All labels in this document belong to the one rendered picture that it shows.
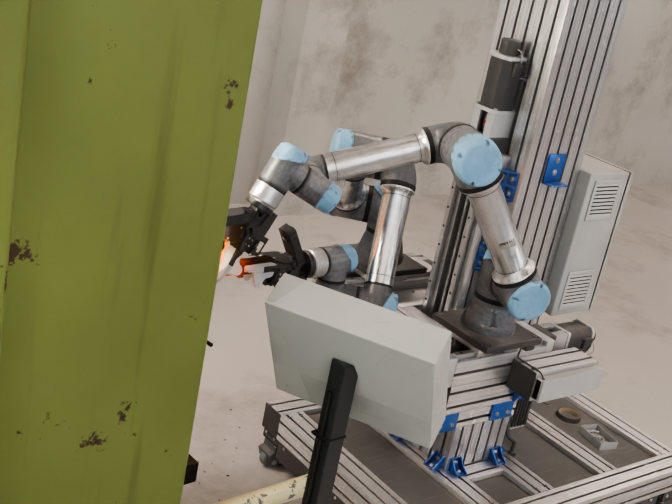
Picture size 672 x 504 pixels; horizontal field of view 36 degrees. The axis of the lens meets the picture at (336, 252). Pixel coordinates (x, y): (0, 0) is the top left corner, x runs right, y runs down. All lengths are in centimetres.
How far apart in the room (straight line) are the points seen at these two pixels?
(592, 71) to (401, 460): 134
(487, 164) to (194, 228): 96
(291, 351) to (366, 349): 19
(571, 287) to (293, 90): 283
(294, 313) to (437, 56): 487
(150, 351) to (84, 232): 28
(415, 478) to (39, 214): 198
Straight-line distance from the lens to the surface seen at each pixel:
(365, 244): 319
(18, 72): 139
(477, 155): 249
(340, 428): 198
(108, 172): 162
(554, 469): 359
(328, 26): 577
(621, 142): 835
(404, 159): 260
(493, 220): 259
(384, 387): 193
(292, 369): 203
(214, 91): 168
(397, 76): 647
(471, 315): 287
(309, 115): 585
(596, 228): 326
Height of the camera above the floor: 192
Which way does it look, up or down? 20 degrees down
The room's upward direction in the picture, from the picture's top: 12 degrees clockwise
